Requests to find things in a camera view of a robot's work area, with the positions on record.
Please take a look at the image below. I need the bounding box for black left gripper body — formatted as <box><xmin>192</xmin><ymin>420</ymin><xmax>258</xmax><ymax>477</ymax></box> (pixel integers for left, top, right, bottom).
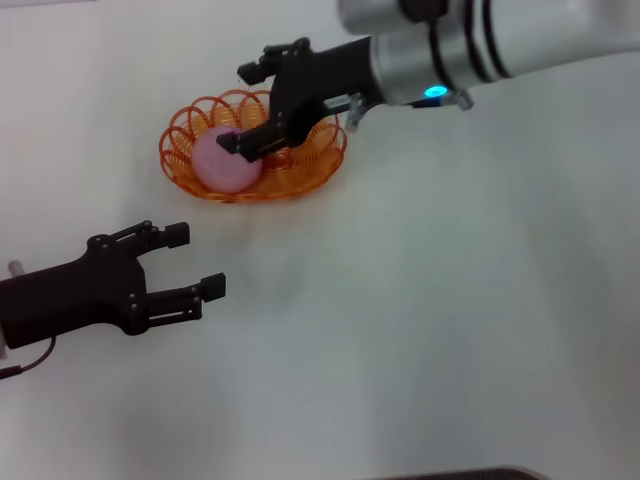
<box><xmin>0</xmin><ymin>233</ymin><xmax>151</xmax><ymax>350</ymax></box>

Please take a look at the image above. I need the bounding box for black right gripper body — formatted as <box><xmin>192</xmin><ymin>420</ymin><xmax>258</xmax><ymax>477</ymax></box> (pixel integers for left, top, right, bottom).
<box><xmin>270</xmin><ymin>35</ymin><xmax>386</xmax><ymax>146</ymax></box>

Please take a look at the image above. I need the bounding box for pink peach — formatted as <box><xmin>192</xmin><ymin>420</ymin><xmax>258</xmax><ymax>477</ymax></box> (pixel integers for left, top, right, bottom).
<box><xmin>192</xmin><ymin>125</ymin><xmax>264</xmax><ymax>194</ymax></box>

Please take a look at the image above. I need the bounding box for orange wire basket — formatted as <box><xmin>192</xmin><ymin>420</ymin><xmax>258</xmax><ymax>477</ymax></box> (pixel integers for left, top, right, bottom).
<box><xmin>159</xmin><ymin>88</ymin><xmax>348</xmax><ymax>204</ymax></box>

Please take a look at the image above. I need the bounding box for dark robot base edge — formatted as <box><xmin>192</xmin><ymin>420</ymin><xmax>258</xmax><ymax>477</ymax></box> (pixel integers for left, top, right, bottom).
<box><xmin>389</xmin><ymin>467</ymin><xmax>539</xmax><ymax>480</ymax></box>

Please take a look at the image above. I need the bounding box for grey right gripper plug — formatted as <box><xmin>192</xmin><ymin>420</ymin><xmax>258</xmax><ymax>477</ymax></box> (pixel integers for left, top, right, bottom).
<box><xmin>344</xmin><ymin>92</ymin><xmax>366</xmax><ymax>134</ymax></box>

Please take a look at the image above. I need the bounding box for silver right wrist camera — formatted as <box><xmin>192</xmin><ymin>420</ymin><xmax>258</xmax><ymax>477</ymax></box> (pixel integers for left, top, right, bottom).
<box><xmin>337</xmin><ymin>0</ymin><xmax>451</xmax><ymax>37</ymax></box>

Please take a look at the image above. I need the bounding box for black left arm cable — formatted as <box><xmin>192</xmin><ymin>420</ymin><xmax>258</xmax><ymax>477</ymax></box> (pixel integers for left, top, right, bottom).
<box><xmin>0</xmin><ymin>337</ymin><xmax>56</xmax><ymax>379</ymax></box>

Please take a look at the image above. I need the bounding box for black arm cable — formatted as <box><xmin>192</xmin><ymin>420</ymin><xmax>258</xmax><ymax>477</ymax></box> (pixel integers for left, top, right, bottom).
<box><xmin>0</xmin><ymin>337</ymin><xmax>56</xmax><ymax>379</ymax></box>
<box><xmin>427</xmin><ymin>19</ymin><xmax>451</xmax><ymax>81</ymax></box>

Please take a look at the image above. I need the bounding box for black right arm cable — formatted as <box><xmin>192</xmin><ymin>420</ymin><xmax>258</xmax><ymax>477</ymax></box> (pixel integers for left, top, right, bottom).
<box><xmin>427</xmin><ymin>19</ymin><xmax>451</xmax><ymax>81</ymax></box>

